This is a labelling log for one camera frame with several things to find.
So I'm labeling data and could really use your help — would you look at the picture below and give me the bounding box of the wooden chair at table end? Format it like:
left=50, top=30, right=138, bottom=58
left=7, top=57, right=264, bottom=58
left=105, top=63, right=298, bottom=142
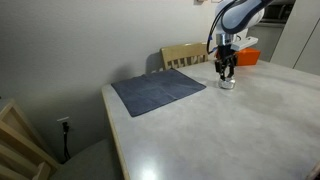
left=0, top=99, right=60, bottom=180

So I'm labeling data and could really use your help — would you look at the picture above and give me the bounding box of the dark blue cloth mat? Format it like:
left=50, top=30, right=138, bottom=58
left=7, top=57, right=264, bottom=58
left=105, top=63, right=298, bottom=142
left=111, top=69, right=206, bottom=117

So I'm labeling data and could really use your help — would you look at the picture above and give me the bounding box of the orange cardboard box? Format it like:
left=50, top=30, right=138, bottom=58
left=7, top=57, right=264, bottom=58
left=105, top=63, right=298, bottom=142
left=236, top=48, right=260, bottom=66

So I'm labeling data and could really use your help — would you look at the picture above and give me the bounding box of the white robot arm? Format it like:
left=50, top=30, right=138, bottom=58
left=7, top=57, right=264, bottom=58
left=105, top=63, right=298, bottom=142
left=207, top=0, right=273, bottom=83

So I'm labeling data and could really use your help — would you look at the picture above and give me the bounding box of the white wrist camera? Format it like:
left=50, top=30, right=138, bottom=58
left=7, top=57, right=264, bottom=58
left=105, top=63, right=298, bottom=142
left=231, top=37, right=258, bottom=51

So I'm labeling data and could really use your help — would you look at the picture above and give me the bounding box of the wooden chair by wall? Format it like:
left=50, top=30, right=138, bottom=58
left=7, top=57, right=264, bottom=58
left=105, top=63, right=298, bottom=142
left=160, top=43, right=208, bottom=70

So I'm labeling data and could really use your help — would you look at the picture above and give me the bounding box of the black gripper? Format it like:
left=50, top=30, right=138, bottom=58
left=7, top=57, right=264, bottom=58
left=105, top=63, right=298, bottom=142
left=215, top=45, right=237, bottom=81

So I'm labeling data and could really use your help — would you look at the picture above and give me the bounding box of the silver candle jar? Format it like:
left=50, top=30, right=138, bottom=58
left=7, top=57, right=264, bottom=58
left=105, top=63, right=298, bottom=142
left=218, top=79, right=236, bottom=90

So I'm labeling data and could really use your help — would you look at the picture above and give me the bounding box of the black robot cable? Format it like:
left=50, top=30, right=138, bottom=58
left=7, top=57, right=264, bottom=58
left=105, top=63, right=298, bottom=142
left=206, top=0, right=241, bottom=56

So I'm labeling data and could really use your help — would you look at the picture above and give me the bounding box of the wall power outlet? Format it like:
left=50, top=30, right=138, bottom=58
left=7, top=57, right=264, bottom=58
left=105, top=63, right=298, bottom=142
left=56, top=116, right=73, bottom=132

